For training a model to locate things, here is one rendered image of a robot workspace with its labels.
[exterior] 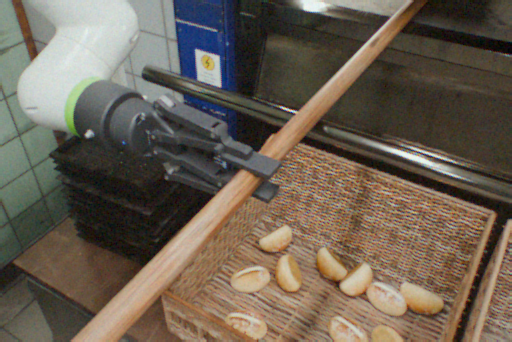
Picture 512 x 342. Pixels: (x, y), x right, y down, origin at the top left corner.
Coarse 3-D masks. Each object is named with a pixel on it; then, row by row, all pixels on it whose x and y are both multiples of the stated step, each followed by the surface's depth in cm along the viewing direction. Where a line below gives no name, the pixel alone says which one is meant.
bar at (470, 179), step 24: (144, 72) 85; (168, 72) 83; (192, 96) 82; (216, 96) 79; (240, 96) 77; (264, 120) 76; (288, 120) 73; (336, 144) 71; (360, 144) 69; (384, 144) 68; (408, 168) 66; (432, 168) 65; (456, 168) 64; (480, 192) 63; (504, 192) 61
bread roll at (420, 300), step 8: (400, 288) 115; (408, 288) 112; (416, 288) 112; (424, 288) 112; (408, 296) 112; (416, 296) 111; (424, 296) 110; (432, 296) 110; (408, 304) 112; (416, 304) 111; (424, 304) 110; (432, 304) 110; (440, 304) 110; (416, 312) 113; (424, 312) 111; (432, 312) 111
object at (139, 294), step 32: (416, 0) 99; (384, 32) 87; (352, 64) 78; (320, 96) 71; (288, 128) 64; (224, 192) 55; (192, 224) 51; (160, 256) 48; (192, 256) 50; (128, 288) 45; (160, 288) 46; (96, 320) 42; (128, 320) 43
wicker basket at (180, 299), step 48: (288, 192) 128; (384, 192) 113; (432, 192) 108; (240, 240) 129; (336, 240) 125; (384, 240) 118; (432, 240) 111; (480, 240) 104; (192, 288) 113; (336, 288) 119; (432, 288) 116; (192, 336) 106; (240, 336) 94; (288, 336) 109; (432, 336) 110
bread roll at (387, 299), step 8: (368, 288) 116; (376, 288) 113; (384, 288) 113; (392, 288) 112; (368, 296) 115; (376, 296) 113; (384, 296) 112; (392, 296) 111; (400, 296) 112; (376, 304) 113; (384, 304) 112; (392, 304) 111; (400, 304) 111; (384, 312) 112; (392, 312) 111; (400, 312) 111
